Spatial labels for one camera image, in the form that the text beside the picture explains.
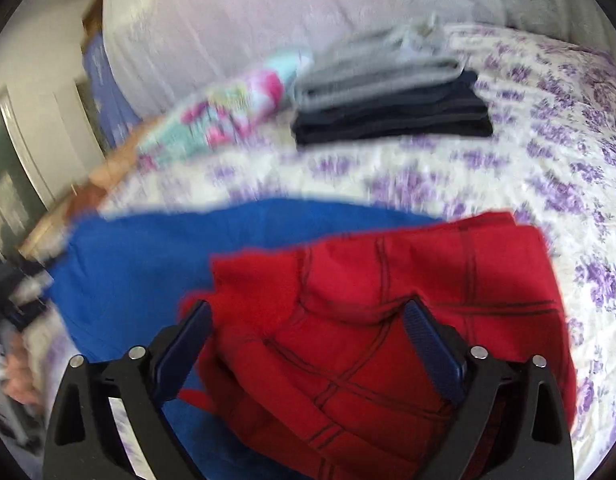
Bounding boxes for colourful floral cloth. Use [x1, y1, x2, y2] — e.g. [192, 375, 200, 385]
[138, 50, 315, 167]

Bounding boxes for blue printed box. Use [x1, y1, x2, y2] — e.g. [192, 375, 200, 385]
[82, 30, 141, 148]

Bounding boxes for red and blue pants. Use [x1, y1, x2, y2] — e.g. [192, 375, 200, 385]
[48, 197, 579, 480]

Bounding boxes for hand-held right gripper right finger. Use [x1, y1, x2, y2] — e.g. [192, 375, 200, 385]
[404, 298, 575, 480]

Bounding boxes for black folded pants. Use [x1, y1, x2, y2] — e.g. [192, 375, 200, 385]
[291, 70, 494, 149]

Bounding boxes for wooden bed frame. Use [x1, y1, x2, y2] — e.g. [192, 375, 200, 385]
[18, 125, 156, 261]

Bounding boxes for white framed glass door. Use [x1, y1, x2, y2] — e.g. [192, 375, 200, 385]
[0, 85, 56, 266]

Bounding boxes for purple floral bedsheet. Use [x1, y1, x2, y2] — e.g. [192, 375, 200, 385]
[32, 24, 616, 480]

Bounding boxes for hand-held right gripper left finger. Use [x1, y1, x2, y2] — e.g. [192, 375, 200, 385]
[42, 299, 215, 480]

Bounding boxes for grey folded pants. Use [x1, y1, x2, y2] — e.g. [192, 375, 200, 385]
[293, 15, 463, 111]

